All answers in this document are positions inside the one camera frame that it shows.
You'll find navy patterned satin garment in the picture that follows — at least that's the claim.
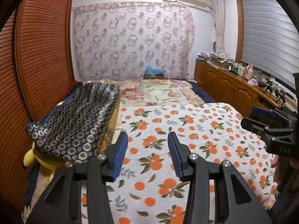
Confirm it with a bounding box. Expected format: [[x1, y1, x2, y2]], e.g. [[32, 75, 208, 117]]
[[26, 82, 120, 163]]

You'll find person's right hand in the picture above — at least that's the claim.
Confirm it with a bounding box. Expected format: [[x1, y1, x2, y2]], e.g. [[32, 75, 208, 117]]
[[271, 155, 298, 193]]

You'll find wooden sideboard cabinet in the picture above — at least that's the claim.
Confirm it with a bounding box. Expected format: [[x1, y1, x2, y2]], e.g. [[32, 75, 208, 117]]
[[194, 61, 279, 117]]

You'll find pink bottle on sideboard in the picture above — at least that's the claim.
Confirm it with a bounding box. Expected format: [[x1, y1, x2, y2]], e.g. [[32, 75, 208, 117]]
[[244, 64, 254, 80]]

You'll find yellow plush toy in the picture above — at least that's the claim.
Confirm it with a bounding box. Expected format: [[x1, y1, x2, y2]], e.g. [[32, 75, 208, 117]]
[[22, 101, 65, 183]]

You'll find grey window roller blind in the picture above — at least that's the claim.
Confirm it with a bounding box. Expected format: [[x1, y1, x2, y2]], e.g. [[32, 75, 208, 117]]
[[241, 0, 298, 88]]

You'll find orange print bed sheet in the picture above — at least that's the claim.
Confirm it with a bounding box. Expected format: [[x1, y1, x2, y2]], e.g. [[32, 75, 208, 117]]
[[107, 103, 277, 223]]

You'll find blue item on box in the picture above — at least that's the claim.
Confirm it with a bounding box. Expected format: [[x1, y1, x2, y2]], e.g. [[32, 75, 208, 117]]
[[143, 66, 165, 79]]

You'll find floral pink quilt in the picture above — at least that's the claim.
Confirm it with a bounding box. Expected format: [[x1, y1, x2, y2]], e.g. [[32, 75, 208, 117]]
[[98, 79, 203, 106]]

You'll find wooden louvered wardrobe door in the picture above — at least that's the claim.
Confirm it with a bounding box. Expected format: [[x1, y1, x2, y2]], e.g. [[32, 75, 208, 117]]
[[1, 0, 75, 216]]

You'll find sheer circle pattern curtain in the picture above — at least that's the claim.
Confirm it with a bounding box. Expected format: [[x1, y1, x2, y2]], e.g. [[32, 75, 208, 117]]
[[72, 2, 195, 81]]

